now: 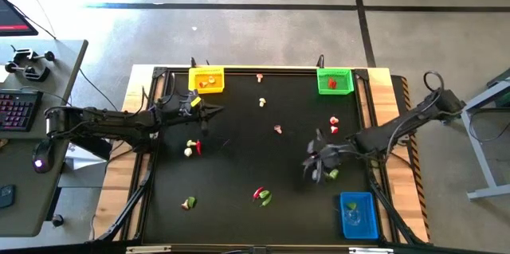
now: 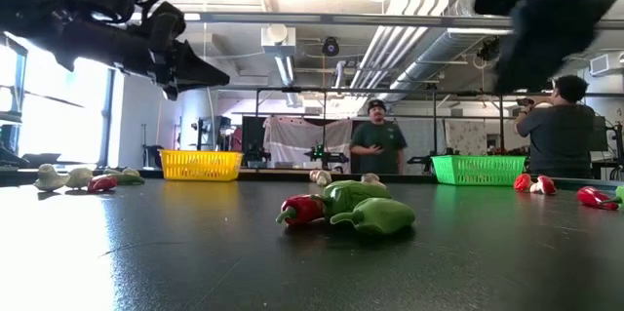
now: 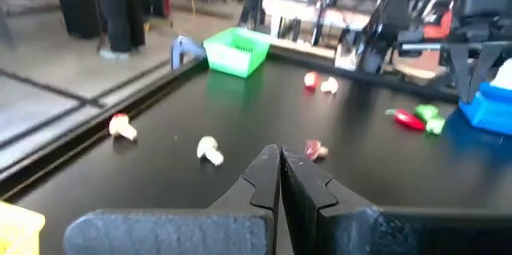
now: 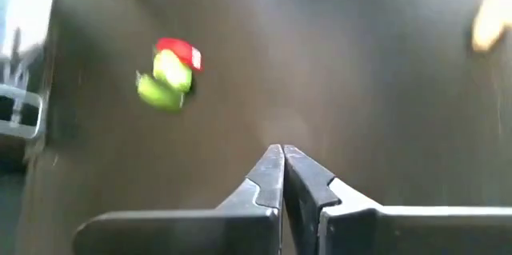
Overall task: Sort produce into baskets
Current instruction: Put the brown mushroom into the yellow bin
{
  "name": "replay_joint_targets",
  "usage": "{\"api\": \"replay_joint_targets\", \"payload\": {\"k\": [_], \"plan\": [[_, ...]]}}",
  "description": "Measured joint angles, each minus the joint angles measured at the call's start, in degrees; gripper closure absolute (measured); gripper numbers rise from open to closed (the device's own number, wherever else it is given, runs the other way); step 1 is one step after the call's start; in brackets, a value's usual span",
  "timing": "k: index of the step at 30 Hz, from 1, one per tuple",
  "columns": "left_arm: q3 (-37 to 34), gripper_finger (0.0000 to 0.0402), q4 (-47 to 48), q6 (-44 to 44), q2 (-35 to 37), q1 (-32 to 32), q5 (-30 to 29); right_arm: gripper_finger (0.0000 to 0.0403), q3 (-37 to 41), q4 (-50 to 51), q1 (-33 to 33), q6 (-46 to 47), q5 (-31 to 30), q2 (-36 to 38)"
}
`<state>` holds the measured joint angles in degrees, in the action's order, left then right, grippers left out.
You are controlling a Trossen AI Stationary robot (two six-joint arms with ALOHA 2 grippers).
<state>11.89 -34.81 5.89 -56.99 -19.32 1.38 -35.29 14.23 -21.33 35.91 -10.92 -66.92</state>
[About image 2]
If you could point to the black ceiling spotlight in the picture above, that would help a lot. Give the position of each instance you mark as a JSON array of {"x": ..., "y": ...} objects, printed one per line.
[{"x": 490, "y": 50}]

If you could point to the white toy garlic bulb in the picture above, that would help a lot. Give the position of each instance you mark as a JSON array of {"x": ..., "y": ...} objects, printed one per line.
[{"x": 49, "y": 178}]

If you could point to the white toy mushroom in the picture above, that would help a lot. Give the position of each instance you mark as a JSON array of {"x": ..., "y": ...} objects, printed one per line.
[
  {"x": 323, "y": 178},
  {"x": 130, "y": 171}
]

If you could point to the green toy bell pepper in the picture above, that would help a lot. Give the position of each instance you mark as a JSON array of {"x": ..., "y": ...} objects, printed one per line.
[
  {"x": 352, "y": 194},
  {"x": 620, "y": 194}
]

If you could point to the white hanging cloth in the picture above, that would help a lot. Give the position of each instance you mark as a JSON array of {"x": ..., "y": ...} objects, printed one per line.
[{"x": 297, "y": 138}]

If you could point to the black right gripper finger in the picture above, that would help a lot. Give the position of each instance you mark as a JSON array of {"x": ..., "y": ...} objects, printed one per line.
[{"x": 521, "y": 72}]

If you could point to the white wall vent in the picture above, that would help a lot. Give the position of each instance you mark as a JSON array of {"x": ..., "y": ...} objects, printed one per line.
[{"x": 599, "y": 65}]

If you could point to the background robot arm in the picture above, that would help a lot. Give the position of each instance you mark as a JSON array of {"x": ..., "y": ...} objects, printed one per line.
[
  {"x": 324, "y": 156},
  {"x": 419, "y": 159}
]

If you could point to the white ceiling unit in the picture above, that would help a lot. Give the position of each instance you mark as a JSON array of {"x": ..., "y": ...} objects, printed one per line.
[{"x": 278, "y": 40}]

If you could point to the red toy vegetables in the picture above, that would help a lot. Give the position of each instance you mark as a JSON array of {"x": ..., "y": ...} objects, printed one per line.
[{"x": 544, "y": 184}]

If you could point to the silver ceiling duct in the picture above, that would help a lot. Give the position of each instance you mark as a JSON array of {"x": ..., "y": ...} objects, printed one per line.
[{"x": 429, "y": 57}]

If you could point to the green plastic basket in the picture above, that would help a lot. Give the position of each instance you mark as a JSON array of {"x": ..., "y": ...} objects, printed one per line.
[{"x": 480, "y": 170}]

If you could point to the black chair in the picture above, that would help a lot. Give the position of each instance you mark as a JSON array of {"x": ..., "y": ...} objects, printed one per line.
[{"x": 153, "y": 155}]

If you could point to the person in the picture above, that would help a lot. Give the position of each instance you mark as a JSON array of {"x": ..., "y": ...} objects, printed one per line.
[
  {"x": 560, "y": 140},
  {"x": 378, "y": 145}
]

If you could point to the pink cap toy mushroom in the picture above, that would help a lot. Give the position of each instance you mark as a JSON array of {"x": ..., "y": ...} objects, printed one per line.
[{"x": 373, "y": 178}]

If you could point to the yellow plastic basket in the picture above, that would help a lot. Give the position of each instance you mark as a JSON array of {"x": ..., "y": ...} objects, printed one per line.
[{"x": 200, "y": 165}]

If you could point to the pale green white mushroom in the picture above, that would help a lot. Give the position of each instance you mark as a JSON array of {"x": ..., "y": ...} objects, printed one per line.
[{"x": 79, "y": 177}]

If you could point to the red toy chili pepper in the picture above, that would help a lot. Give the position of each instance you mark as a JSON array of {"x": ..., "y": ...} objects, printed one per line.
[
  {"x": 102, "y": 183},
  {"x": 594, "y": 197},
  {"x": 301, "y": 208}
]

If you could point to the black background monitor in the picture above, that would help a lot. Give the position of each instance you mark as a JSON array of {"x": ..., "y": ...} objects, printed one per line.
[{"x": 600, "y": 133}]

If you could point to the green toy chili pepper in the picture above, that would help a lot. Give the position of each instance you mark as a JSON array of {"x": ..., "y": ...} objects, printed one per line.
[
  {"x": 130, "y": 179},
  {"x": 376, "y": 215}
]

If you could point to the bright window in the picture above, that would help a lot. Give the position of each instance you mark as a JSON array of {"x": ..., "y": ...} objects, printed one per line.
[{"x": 63, "y": 106}]

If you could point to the black table mat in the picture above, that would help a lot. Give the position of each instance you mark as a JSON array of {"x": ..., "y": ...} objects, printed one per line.
[{"x": 195, "y": 262}]

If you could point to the black round ceiling device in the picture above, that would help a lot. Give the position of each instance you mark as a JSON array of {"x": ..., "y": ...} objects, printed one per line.
[{"x": 330, "y": 47}]

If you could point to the black metal rig frame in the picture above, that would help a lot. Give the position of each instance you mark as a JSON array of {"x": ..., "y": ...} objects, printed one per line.
[{"x": 501, "y": 116}]

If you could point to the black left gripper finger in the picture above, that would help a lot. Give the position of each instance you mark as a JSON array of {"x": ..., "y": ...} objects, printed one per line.
[
  {"x": 173, "y": 92},
  {"x": 195, "y": 69}
]

